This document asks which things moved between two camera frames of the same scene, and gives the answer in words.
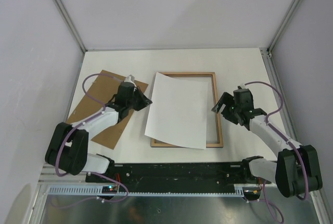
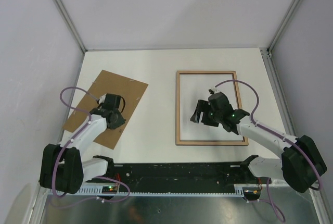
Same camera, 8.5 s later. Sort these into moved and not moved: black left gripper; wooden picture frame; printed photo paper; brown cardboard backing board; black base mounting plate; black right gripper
Moved: wooden picture frame; printed photo paper; black left gripper; black right gripper
Not moved: brown cardboard backing board; black base mounting plate
